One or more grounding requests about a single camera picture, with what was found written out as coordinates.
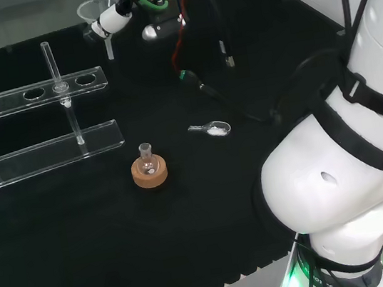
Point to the small glass round-bottom flask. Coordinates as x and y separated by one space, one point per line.
147 161

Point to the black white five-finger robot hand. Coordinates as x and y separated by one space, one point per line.
164 7

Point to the clear acrylic funnel stand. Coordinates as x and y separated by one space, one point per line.
35 157

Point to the black bench cloth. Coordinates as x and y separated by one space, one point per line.
86 256

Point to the clear plastic funnel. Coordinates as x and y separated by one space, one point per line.
85 11

